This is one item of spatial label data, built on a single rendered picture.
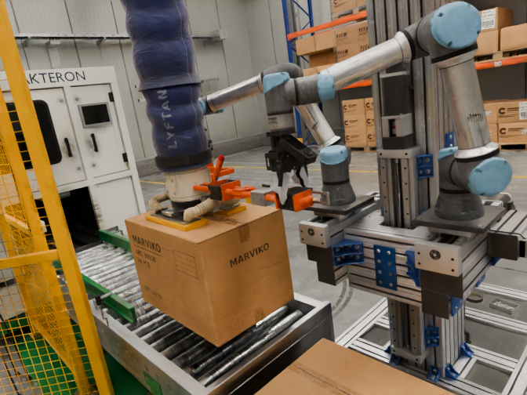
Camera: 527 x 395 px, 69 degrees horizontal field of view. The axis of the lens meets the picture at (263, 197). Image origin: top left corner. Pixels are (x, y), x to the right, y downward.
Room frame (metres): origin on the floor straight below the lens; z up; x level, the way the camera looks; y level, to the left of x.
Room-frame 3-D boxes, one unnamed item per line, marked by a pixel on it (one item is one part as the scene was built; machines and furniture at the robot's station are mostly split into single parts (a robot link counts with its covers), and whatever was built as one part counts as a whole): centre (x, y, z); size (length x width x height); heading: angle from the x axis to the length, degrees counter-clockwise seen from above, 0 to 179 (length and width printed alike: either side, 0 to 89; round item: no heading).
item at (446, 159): (1.23, -0.65, 1.20); 0.13 x 0.12 x 0.14; 179
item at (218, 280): (1.56, 0.28, 0.88); 0.60 x 0.40 x 0.40; 41
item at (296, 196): (1.09, -0.09, 1.21); 0.08 x 0.07 x 0.05; 40
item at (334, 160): (1.61, -0.32, 1.20); 0.13 x 0.12 x 0.14; 162
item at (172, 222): (1.50, 0.37, 1.11); 0.34 x 0.10 x 0.05; 40
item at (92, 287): (2.25, 1.26, 0.60); 1.60 x 0.10 x 0.09; 42
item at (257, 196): (1.20, 0.00, 1.20); 0.07 x 0.07 x 0.04; 40
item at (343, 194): (1.60, -0.32, 1.09); 0.15 x 0.15 x 0.10
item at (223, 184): (1.37, 0.13, 1.21); 0.10 x 0.08 x 0.06; 130
